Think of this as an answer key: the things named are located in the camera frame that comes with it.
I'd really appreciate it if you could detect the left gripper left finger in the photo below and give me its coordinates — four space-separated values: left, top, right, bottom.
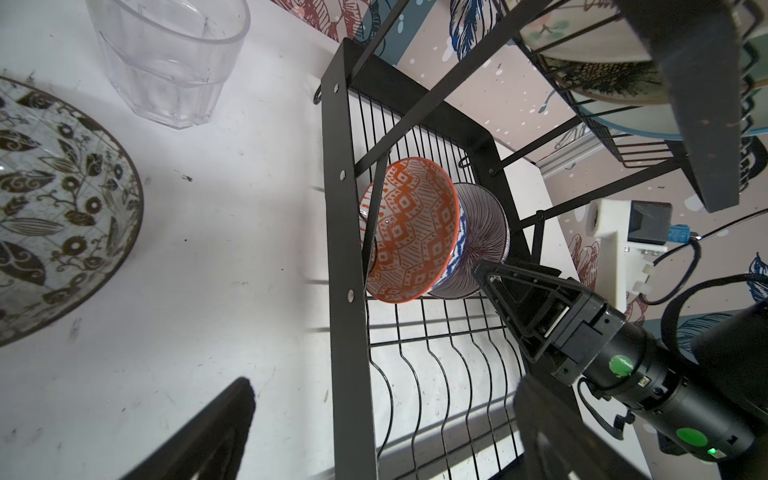
125 377 256 479

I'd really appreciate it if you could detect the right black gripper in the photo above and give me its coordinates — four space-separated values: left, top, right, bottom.
472 261 625 386

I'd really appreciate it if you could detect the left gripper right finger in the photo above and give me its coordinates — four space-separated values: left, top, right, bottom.
513 375 647 480

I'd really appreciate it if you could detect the red patterned bowl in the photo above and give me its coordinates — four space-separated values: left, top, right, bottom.
1 77 144 345

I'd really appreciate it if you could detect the clear drinking glass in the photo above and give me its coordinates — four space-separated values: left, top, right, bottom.
86 0 251 130

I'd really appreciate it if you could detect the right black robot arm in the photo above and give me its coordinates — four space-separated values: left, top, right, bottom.
472 261 767 479

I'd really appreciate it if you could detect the black two-tier dish rack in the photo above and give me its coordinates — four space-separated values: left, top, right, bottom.
300 1 767 479

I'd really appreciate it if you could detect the white plate right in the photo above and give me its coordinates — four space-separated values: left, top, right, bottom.
579 35 767 140

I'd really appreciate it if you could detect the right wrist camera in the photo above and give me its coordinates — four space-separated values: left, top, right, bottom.
586 199 693 312

